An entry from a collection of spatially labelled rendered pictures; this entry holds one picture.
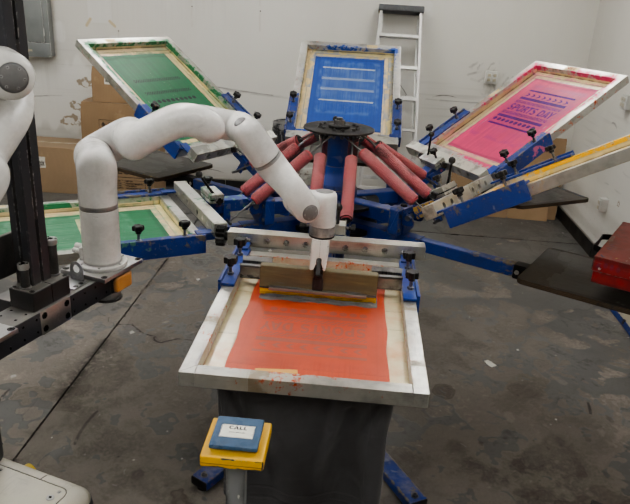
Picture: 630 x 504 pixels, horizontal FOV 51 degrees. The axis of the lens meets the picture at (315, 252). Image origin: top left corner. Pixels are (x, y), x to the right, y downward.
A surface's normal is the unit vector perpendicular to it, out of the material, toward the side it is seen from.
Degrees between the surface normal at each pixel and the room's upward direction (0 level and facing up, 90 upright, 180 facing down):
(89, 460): 0
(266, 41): 90
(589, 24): 90
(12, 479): 0
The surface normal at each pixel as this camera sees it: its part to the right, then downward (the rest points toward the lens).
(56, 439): 0.06, -0.93
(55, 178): -0.02, 0.38
